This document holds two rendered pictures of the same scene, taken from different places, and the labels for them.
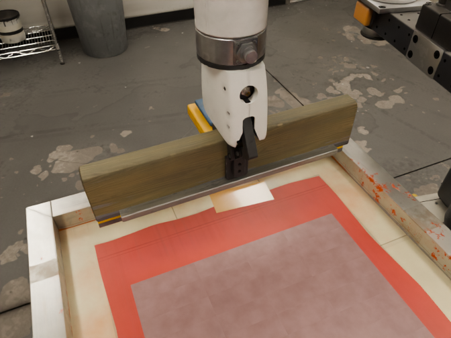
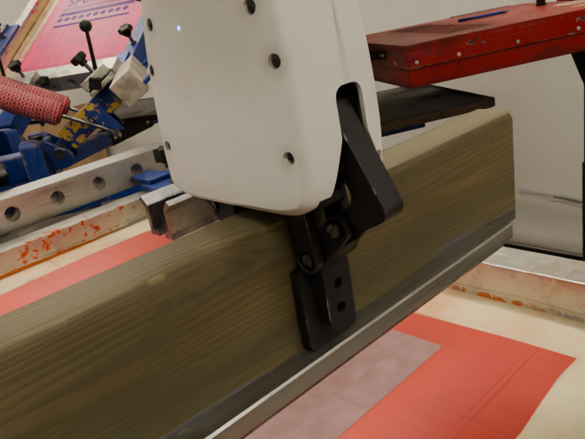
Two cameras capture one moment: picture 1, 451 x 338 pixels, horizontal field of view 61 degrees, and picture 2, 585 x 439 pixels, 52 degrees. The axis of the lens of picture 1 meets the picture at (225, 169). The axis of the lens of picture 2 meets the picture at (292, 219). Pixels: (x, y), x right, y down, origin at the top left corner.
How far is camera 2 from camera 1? 68 cm
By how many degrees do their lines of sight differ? 115
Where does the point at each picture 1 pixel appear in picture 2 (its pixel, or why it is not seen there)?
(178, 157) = not seen: hidden behind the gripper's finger
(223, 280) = (293, 410)
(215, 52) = not seen: outside the picture
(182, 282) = (362, 381)
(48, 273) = (542, 266)
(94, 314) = (451, 308)
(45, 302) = (499, 254)
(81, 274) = (533, 325)
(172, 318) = not seen: hidden behind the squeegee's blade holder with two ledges
